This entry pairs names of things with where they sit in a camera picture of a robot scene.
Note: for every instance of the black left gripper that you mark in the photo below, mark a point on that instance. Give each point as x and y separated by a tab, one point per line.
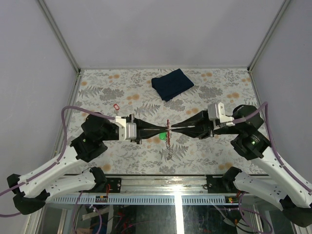
145	130

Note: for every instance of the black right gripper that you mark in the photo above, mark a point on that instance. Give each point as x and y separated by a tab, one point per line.
204	129

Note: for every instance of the key with green tag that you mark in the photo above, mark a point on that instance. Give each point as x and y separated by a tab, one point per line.
163	136

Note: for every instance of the steel key holder red handle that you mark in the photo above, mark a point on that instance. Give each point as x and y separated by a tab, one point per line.
168	143

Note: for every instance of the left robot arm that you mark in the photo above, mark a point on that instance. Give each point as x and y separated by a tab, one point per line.
34	189

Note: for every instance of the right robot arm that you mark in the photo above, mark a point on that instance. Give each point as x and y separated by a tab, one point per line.
292	194

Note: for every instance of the folded dark blue cloth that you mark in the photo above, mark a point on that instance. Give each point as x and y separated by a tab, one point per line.
171	85

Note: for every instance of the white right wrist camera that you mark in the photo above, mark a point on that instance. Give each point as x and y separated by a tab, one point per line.
216	114

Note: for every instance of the aluminium table edge rail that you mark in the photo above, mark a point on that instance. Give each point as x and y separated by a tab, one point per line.
168	184

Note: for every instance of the perforated cable duct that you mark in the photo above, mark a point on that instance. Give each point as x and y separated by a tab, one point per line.
147	200

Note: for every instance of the left aluminium frame post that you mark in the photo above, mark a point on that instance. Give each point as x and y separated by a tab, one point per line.
56	31

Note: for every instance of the aluminium frame post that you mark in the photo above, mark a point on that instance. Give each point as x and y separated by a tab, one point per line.
280	13
56	31

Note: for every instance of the right aluminium frame post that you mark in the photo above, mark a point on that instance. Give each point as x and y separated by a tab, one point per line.
280	13

